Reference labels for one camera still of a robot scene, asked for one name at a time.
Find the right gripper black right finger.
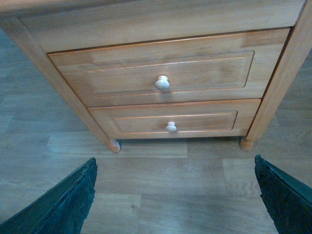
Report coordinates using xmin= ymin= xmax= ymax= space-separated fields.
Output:
xmin=254 ymin=155 xmax=312 ymax=234

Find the wooden drawer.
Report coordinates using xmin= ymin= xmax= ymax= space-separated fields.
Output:
xmin=49 ymin=28 xmax=290 ymax=107
xmin=88 ymin=99 xmax=260 ymax=139

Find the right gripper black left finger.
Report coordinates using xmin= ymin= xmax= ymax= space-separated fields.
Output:
xmin=0 ymin=158 xmax=98 ymax=234

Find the wooden nightstand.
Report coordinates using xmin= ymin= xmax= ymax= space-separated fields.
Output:
xmin=0 ymin=0 xmax=312 ymax=153

